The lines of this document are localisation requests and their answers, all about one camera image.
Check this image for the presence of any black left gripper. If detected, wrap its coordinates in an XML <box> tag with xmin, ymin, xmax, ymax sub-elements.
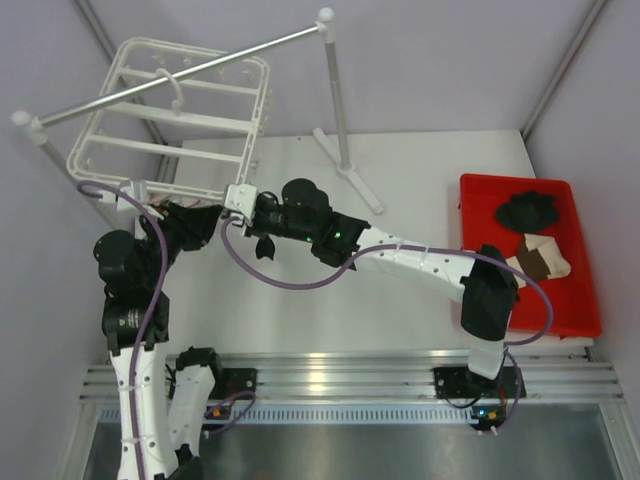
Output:
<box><xmin>139</xmin><ymin>198</ymin><xmax>223</xmax><ymax>287</ymax></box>

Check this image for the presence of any black white-striped sock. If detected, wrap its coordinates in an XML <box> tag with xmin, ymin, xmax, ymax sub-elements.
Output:
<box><xmin>255</xmin><ymin>236</ymin><xmax>276</xmax><ymax>261</ymax></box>

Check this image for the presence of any white plastic clip hanger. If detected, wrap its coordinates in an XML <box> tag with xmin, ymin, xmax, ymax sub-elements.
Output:
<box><xmin>66</xmin><ymin>37</ymin><xmax>270</xmax><ymax>205</ymax></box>

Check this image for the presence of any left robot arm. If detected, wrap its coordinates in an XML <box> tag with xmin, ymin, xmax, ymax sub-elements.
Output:
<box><xmin>93</xmin><ymin>203</ymin><xmax>226</xmax><ymax>479</ymax></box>

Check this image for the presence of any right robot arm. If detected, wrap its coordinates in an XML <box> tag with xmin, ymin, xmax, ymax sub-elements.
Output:
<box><xmin>225</xmin><ymin>179</ymin><xmax>518</xmax><ymax>397</ymax></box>

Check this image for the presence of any silver clothes rack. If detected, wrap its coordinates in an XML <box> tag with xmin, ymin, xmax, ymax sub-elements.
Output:
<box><xmin>11</xmin><ymin>8</ymin><xmax>384</xmax><ymax>214</ymax></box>

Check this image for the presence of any black sock bundle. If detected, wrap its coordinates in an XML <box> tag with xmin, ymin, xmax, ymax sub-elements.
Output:
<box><xmin>495</xmin><ymin>190</ymin><xmax>559</xmax><ymax>234</ymax></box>

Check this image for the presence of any brown cream striped sock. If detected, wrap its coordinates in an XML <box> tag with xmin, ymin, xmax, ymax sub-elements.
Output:
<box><xmin>506</xmin><ymin>234</ymin><xmax>572</xmax><ymax>282</ymax></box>

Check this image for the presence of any red plastic tray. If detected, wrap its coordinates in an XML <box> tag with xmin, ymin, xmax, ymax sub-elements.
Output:
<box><xmin>460</xmin><ymin>173</ymin><xmax>602</xmax><ymax>338</ymax></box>

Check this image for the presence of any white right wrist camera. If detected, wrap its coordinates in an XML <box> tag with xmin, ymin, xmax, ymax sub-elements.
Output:
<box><xmin>223</xmin><ymin>184</ymin><xmax>258</xmax><ymax>225</ymax></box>

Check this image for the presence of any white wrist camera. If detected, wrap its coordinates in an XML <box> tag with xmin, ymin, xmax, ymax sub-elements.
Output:
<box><xmin>101</xmin><ymin>180</ymin><xmax>150</xmax><ymax>213</ymax></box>
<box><xmin>223</xmin><ymin>184</ymin><xmax>258</xmax><ymax>225</ymax></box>

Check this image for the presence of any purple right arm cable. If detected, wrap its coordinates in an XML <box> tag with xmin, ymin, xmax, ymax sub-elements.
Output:
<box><xmin>219</xmin><ymin>219</ymin><xmax>555</xmax><ymax>436</ymax></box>

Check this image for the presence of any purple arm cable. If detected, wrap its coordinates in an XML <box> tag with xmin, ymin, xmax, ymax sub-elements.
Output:
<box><xmin>77</xmin><ymin>180</ymin><xmax>169</xmax><ymax>479</ymax></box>
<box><xmin>219</xmin><ymin>219</ymin><xmax>555</xmax><ymax>436</ymax></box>

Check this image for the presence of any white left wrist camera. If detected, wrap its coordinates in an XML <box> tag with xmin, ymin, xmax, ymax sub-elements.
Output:
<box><xmin>101</xmin><ymin>180</ymin><xmax>150</xmax><ymax>213</ymax></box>

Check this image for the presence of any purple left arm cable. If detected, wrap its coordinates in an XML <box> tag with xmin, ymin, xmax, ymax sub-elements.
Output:
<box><xmin>77</xmin><ymin>180</ymin><xmax>169</xmax><ymax>479</ymax></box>

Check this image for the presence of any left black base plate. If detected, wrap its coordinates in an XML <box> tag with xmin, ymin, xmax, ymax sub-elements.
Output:
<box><xmin>209</xmin><ymin>368</ymin><xmax>258</xmax><ymax>400</ymax></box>

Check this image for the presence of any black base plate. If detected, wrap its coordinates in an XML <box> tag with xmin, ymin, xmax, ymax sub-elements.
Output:
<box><xmin>433</xmin><ymin>366</ymin><xmax>526</xmax><ymax>401</ymax></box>
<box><xmin>209</xmin><ymin>368</ymin><xmax>258</xmax><ymax>400</ymax></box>

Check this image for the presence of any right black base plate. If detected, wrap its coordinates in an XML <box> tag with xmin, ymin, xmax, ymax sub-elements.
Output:
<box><xmin>433</xmin><ymin>366</ymin><xmax>526</xmax><ymax>401</ymax></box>

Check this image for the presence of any aluminium mounting rail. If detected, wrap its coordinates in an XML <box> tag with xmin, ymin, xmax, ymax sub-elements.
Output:
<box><xmin>79</xmin><ymin>349</ymin><xmax>626</xmax><ymax>401</ymax></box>

